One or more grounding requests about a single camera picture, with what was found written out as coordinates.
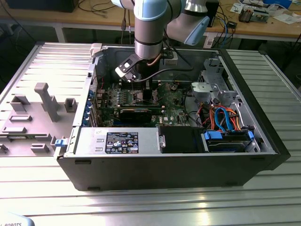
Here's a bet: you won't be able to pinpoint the silver drive cage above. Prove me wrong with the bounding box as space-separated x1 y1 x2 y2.
190 57 243 106

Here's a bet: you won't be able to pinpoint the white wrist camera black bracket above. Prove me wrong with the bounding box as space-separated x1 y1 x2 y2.
114 52 142 83

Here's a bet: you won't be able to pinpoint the black camera cable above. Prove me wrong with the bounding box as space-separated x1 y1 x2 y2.
134 47 194 83

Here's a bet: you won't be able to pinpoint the hard disk in blue carrier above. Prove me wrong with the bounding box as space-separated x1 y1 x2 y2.
201 129 256 153

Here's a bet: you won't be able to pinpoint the CPU socket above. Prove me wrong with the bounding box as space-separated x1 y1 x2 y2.
131 88 161 106

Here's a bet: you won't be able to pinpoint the black PC case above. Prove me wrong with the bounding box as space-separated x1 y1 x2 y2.
53 43 292 192

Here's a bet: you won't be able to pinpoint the wooden workbench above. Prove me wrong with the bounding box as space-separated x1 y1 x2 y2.
0 0 301 44

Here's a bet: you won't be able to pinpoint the black tower box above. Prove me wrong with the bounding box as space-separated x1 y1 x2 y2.
208 0 221 28

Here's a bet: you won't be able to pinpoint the pale blue teach pendant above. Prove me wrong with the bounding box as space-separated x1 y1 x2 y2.
0 211 36 226

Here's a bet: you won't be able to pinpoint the green motherboard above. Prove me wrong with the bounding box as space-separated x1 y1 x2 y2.
95 81 191 129

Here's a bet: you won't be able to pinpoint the red wire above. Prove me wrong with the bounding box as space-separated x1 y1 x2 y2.
198 103 210 127

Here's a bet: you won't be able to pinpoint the blue hanging cable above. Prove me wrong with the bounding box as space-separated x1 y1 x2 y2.
223 13 232 47

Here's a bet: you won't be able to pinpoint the green RAM stick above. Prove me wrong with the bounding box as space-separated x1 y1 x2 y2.
101 105 165 112

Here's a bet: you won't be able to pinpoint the metal CPU cooler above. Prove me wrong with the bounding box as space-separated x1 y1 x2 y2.
238 6 254 24

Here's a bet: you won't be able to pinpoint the blue case latch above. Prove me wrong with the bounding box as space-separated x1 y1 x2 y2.
54 138 68 148

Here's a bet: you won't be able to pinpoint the white papers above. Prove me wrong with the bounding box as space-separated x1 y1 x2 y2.
272 13 297 24

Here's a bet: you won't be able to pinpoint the silver power supply with label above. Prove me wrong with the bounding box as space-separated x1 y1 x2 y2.
74 127 163 155

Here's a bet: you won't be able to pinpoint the multicolour power wire bundle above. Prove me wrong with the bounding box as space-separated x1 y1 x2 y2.
229 107 245 131

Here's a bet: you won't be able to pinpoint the blue box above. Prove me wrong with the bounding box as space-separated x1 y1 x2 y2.
262 0 293 8

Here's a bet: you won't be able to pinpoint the blue flat wire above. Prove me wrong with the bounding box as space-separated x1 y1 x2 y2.
214 107 234 133

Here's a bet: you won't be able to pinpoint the large black box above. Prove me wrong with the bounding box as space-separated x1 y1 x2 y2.
4 0 76 14

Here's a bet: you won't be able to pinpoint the black graphics card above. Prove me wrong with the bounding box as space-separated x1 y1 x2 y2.
119 108 153 125

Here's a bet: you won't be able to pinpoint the grey metal device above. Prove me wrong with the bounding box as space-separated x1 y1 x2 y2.
253 8 270 24

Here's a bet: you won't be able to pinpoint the orange wire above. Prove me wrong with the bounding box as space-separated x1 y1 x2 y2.
207 105 216 130

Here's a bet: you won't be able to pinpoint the grey parts rack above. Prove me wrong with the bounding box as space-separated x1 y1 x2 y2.
0 82 79 158

